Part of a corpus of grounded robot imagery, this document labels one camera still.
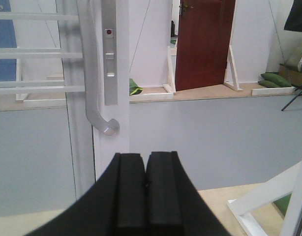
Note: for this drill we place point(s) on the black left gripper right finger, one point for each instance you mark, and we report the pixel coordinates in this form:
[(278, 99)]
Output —
[(174, 206)]

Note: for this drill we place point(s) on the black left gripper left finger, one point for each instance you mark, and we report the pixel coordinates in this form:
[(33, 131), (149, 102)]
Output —
[(113, 206)]

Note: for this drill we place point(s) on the silver door handle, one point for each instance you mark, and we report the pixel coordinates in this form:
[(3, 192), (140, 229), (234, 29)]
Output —
[(91, 71)]

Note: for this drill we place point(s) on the white framed transparent sliding door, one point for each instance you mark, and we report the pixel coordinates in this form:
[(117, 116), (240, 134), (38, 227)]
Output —
[(50, 154)]

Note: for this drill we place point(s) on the brown wooden door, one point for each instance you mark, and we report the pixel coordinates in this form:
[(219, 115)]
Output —
[(203, 42)]

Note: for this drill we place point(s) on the silver door lock plate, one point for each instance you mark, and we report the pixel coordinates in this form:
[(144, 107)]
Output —
[(108, 17)]

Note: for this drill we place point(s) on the blue door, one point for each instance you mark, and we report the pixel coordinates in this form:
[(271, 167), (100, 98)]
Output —
[(7, 40)]

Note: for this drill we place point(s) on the light wooden base platform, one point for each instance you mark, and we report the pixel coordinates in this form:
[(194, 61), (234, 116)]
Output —
[(268, 216)]

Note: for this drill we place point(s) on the green sandbag beside box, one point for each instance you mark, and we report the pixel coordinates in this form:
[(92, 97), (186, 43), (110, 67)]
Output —
[(282, 204)]

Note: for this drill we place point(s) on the white diagonal support brace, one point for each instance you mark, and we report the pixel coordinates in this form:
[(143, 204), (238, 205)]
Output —
[(287, 182)]

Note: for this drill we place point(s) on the green sandbags pile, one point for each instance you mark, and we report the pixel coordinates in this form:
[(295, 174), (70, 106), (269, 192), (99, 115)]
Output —
[(272, 80)]

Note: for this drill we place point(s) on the black tripod stand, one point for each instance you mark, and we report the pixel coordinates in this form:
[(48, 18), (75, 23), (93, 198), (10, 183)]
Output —
[(292, 100)]

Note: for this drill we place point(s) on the green sandbag in white frame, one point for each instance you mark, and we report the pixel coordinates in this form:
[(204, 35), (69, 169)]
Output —
[(134, 89)]

